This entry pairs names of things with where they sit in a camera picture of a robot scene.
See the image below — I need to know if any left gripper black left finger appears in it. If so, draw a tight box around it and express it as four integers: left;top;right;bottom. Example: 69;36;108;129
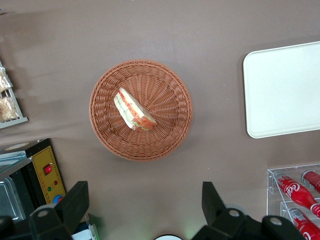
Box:
29;181;90;240

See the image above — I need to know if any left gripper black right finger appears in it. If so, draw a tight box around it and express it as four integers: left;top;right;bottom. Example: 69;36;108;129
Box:
192;181;253;240

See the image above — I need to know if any triangular sandwich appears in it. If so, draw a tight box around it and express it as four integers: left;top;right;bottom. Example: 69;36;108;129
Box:
113;86;158;133

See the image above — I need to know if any round brown wicker basket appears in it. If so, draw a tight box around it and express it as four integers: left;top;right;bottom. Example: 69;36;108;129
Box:
89;59;194;162

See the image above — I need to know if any cream rectangular plastic tray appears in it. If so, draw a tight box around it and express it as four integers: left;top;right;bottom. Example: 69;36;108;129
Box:
242;40;320;140

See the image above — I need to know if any black food warmer yellow panel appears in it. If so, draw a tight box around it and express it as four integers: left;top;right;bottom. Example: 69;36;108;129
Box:
0;138;101;240

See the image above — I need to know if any clear acrylic bottle rack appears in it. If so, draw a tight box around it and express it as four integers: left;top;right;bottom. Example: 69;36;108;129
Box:
266;163;320;240

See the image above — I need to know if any steel warmer pan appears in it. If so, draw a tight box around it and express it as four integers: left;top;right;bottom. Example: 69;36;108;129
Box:
0;176;27;222

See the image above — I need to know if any red cola bottle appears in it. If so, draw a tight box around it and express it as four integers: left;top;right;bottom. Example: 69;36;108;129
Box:
274;174;320;219
286;208;320;240
300;169;320;195

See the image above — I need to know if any wrapped rice cracker snack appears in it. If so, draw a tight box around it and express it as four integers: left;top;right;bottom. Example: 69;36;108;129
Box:
0;96;20;123
0;68;13;94

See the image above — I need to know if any grey wire snack tray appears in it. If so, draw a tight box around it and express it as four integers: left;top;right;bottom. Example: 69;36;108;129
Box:
0;59;29;130

